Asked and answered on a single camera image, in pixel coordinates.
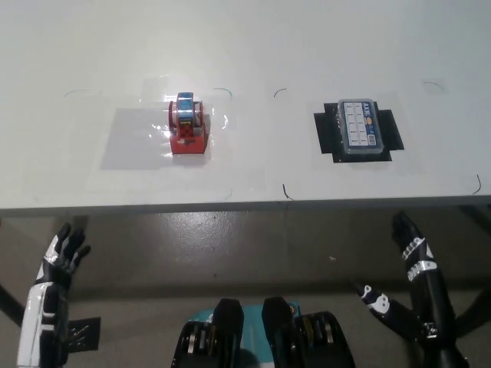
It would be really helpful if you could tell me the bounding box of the black floor tape marker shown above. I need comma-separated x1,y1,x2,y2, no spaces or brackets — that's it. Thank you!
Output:
68,316,102,352

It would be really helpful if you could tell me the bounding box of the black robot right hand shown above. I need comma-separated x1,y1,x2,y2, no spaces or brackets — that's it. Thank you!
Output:
354,212,458,343

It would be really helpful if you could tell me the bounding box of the red tape dispenser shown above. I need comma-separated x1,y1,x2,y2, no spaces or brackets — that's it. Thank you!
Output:
167,90,210,156

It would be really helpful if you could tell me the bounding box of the robot torso base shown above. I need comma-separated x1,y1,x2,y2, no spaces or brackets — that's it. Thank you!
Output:
187,301,301,368

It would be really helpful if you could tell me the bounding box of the black tape patch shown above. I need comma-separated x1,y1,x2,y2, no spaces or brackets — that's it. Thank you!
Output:
313,100,406,164

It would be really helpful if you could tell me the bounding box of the black ribbed robot body block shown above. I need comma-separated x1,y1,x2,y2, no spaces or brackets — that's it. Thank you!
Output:
262,296,354,368
170,297,246,368

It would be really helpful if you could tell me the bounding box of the black table leg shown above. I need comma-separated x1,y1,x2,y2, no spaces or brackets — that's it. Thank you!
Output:
0,283,25,330

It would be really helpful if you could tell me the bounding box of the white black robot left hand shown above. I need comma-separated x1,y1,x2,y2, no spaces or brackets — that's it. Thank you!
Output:
17,222,92,368

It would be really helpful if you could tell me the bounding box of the clear plastic screw box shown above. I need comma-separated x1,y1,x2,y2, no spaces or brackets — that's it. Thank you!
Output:
336,98,386,155

